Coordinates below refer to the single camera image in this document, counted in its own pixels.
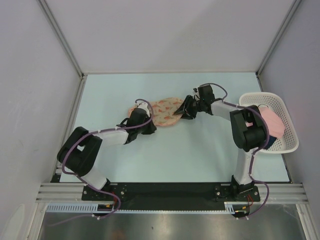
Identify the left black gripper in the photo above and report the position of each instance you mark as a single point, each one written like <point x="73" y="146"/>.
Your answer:
<point x="151" y="129"/>

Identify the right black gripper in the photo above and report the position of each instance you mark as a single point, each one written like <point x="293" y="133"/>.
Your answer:
<point x="183" y="109"/>

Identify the pink patterned laundry bag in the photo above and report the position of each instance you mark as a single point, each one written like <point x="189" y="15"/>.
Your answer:
<point x="161" y="111"/>

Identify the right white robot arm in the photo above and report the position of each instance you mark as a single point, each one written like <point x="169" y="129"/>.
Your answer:
<point x="250" y="132"/>

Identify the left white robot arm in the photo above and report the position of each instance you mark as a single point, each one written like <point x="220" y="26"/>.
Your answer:
<point x="81" y="149"/>

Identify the dark blue garment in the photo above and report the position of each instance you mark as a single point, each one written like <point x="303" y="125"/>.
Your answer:
<point x="271" y="141"/>

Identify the pink garment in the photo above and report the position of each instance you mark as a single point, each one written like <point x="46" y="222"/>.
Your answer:
<point x="274" y="123"/>

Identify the white plastic basket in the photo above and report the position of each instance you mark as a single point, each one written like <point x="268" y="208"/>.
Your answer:
<point x="289" y="142"/>

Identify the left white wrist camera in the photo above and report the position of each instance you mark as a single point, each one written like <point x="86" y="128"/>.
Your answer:
<point x="143" y="106"/>

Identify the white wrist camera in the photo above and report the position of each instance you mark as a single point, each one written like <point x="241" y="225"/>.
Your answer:
<point x="195" y="90"/>
<point x="143" y="106"/>

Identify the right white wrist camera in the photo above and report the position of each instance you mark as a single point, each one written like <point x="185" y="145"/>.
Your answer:
<point x="195" y="90"/>

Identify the left aluminium corner post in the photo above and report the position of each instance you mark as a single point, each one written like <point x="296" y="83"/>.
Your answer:
<point x="47" y="12"/>

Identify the aluminium corner post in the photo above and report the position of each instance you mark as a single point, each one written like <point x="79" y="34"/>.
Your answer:
<point x="47" y="12"/>
<point x="278" y="36"/>

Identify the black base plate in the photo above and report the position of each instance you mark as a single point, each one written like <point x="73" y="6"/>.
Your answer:
<point x="172" y="196"/>

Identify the white slotted cable duct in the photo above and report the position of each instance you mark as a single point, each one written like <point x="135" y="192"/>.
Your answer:
<point x="79" y="208"/>

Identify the right aluminium corner post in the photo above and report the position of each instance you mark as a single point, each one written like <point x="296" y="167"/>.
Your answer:
<point x="278" y="36"/>

